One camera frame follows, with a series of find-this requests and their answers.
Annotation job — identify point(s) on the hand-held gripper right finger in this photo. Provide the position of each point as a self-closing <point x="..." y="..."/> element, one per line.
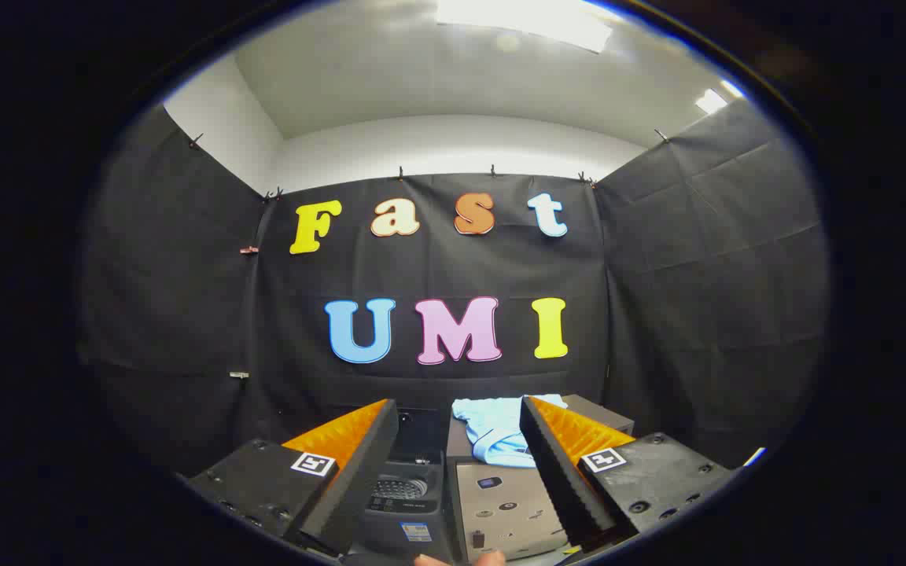
<point x="555" y="472"/>

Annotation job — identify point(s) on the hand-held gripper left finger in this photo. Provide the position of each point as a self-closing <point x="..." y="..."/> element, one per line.
<point x="359" y="472"/>

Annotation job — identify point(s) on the dark grey washing machine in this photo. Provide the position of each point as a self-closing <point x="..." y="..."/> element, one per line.
<point x="406" y="511"/>

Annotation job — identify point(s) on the light blue shirt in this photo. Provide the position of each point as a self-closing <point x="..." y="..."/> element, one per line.
<point x="492" y="432"/>

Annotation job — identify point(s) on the small ceiling light panel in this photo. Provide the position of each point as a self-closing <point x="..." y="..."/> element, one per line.
<point x="711" y="101"/>

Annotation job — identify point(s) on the large ceiling light panel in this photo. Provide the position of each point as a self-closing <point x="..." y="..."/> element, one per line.
<point x="532" y="20"/>

